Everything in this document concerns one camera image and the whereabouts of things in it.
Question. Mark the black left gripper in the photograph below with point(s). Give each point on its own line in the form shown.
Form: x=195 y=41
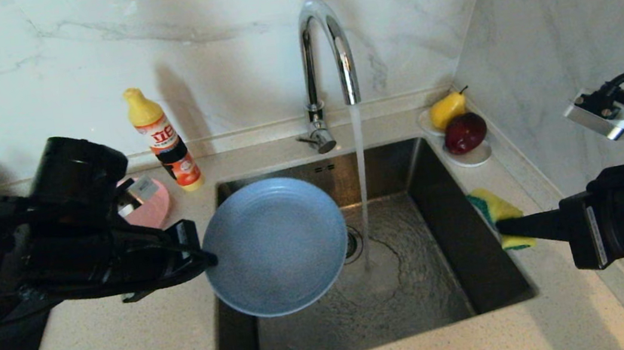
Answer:
x=154 y=259

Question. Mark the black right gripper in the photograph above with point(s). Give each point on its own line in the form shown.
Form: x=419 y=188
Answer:
x=585 y=232

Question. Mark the large blue-grey plate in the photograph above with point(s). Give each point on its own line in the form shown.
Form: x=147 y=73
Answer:
x=276 y=246

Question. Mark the large pink plate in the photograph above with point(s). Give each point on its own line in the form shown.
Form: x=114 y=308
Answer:
x=154 y=211

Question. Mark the yellow-capped orange dish soap bottle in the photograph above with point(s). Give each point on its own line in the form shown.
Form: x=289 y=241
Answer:
x=162 y=137

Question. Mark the chrome gooseneck faucet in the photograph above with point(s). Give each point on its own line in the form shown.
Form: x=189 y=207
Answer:
x=309 y=79

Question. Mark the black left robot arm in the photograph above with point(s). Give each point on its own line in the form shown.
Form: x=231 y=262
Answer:
x=26 y=248

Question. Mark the stainless steel sink basin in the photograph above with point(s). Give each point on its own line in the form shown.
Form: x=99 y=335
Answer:
x=425 y=304

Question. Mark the small white fruit dish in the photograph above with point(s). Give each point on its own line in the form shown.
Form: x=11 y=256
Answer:
x=476 y=159

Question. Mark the dark red apple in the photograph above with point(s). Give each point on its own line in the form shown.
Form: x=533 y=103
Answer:
x=466 y=132

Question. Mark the yellow pear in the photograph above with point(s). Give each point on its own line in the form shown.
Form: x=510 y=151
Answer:
x=448 y=110

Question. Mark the round metal drain strainer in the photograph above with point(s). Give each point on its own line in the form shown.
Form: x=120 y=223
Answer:
x=354 y=244

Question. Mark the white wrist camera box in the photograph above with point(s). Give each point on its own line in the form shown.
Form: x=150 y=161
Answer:
x=602 y=115
x=139 y=193

